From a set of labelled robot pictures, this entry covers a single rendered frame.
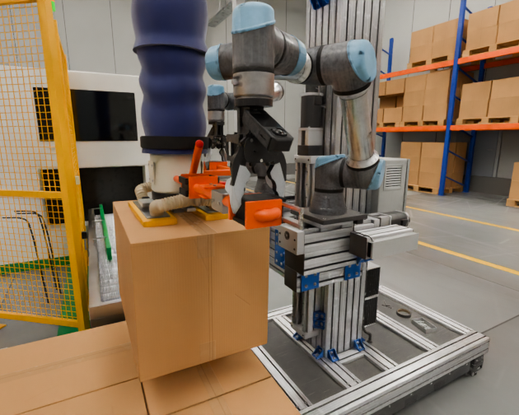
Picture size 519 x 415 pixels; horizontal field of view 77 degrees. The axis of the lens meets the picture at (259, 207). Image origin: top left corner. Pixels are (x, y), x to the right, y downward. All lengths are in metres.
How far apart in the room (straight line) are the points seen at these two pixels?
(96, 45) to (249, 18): 10.05
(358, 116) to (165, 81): 0.61
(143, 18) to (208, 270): 0.75
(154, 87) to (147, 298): 0.62
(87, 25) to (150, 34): 9.62
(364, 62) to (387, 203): 0.89
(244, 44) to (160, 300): 0.66
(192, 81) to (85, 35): 9.60
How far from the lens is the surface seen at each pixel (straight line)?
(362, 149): 1.19
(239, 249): 0.97
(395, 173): 1.75
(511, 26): 8.61
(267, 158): 0.62
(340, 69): 1.04
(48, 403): 1.33
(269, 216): 0.58
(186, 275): 0.94
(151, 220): 1.03
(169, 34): 1.11
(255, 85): 0.60
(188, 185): 0.91
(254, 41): 0.62
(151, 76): 1.12
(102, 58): 10.57
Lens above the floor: 1.33
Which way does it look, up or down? 12 degrees down
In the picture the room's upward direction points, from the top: straight up
